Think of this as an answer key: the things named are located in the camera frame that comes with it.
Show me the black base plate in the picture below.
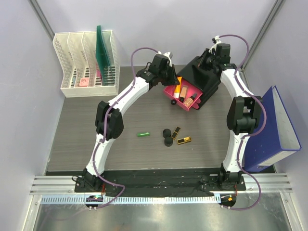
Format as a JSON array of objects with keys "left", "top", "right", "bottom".
[{"left": 72, "top": 168, "right": 246, "bottom": 197}]

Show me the green board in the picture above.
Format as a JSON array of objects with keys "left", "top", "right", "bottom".
[{"left": 96, "top": 25, "right": 110, "bottom": 83}]

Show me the black gold upright lipstick case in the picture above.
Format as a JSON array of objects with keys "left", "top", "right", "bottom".
[{"left": 171, "top": 127, "right": 180, "bottom": 140}]

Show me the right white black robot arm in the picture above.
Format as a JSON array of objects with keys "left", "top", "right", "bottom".
[{"left": 198, "top": 40, "right": 262, "bottom": 190}]

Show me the orange white cream tube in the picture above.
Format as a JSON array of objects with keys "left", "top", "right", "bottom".
[{"left": 173, "top": 77, "right": 182, "bottom": 99}]

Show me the pink drawer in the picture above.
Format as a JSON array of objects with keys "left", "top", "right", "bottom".
[
  {"left": 164, "top": 77, "right": 203, "bottom": 111},
  {"left": 192, "top": 98, "right": 202, "bottom": 110}
]

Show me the pink eraser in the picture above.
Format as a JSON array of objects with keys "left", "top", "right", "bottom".
[{"left": 78, "top": 77, "right": 89, "bottom": 87}]

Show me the beige foundation tube black cap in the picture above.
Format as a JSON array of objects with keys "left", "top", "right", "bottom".
[{"left": 179, "top": 85, "right": 189, "bottom": 103}]

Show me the purple cable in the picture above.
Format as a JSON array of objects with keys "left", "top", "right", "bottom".
[
  {"left": 45, "top": 47, "right": 162, "bottom": 221},
  {"left": 215, "top": 33, "right": 268, "bottom": 211}
]

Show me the gold lipstick lying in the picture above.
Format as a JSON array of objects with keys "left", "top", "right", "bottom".
[{"left": 177, "top": 136, "right": 192, "bottom": 145}]

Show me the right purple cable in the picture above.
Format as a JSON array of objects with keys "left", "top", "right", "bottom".
[{"left": 215, "top": 33, "right": 268, "bottom": 211}]

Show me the pink item in organizer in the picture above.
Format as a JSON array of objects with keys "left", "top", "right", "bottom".
[{"left": 96, "top": 64, "right": 101, "bottom": 78}]

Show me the white mesh file organizer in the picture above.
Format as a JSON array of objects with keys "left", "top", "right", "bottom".
[{"left": 52, "top": 30, "right": 120, "bottom": 98}]

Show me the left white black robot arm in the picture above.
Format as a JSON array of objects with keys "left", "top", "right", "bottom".
[{"left": 76, "top": 52, "right": 178, "bottom": 192}]

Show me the green lip balm tube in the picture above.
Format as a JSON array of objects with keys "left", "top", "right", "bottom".
[{"left": 137, "top": 132, "right": 150, "bottom": 137}]

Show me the black round jar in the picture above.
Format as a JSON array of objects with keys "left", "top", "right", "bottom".
[
  {"left": 163, "top": 128, "right": 171, "bottom": 138},
  {"left": 164, "top": 137, "right": 173, "bottom": 147}
]

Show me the black pink drawer organizer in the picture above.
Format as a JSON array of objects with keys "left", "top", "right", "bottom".
[{"left": 178, "top": 56, "right": 221, "bottom": 108}]

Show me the blue ring binder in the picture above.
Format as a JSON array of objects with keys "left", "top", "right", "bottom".
[{"left": 244, "top": 86, "right": 302, "bottom": 172}]

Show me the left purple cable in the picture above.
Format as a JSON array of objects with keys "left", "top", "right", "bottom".
[{"left": 45, "top": 47, "right": 162, "bottom": 221}]

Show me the round foundation bottle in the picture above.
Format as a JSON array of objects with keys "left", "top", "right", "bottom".
[{"left": 183, "top": 93, "right": 197, "bottom": 108}]

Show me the aluminium rail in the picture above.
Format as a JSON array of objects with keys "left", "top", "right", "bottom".
[{"left": 30, "top": 173, "right": 293, "bottom": 207}]

